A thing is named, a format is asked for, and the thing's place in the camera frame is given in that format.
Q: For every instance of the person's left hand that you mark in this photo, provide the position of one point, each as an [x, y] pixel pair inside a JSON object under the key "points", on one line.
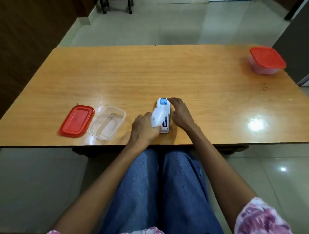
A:
{"points": [[141, 130]]}

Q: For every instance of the person's right hand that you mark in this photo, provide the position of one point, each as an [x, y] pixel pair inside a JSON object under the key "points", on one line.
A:
{"points": [[182, 115]]}

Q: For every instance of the person's right fingers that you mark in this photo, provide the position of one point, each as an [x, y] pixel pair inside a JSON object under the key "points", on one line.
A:
{"points": [[177, 101]]}

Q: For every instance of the person's left fingers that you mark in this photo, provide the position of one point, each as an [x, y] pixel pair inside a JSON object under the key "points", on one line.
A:
{"points": [[147, 117]]}

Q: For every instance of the white carton with blue label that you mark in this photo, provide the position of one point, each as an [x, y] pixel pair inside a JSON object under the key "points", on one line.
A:
{"points": [[163, 106]]}

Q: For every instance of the person's right forearm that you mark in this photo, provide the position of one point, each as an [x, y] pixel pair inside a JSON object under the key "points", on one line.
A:
{"points": [[217, 173]]}

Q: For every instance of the person's left forearm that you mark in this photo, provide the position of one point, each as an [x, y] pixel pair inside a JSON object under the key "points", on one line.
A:
{"points": [[108, 183]]}

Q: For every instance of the clear rectangular plastic container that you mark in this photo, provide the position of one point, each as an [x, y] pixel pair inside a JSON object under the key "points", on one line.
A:
{"points": [[107, 123]]}

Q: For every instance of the red rectangular plastic lid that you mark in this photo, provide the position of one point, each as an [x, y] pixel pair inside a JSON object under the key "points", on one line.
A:
{"points": [[76, 121]]}

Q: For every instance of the blue jeans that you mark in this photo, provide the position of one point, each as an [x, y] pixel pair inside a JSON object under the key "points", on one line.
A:
{"points": [[161, 192]]}

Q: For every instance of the clear container with red lid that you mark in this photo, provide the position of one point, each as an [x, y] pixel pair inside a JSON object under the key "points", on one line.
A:
{"points": [[266, 59]]}

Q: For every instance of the black wheeled cart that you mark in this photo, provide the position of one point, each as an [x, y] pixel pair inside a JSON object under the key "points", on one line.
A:
{"points": [[106, 4]]}

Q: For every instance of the grey cabinet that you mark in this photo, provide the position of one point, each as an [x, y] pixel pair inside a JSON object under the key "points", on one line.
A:
{"points": [[293, 48]]}

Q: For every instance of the pink floral shirt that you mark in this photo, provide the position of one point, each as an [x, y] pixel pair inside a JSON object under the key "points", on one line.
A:
{"points": [[262, 217]]}

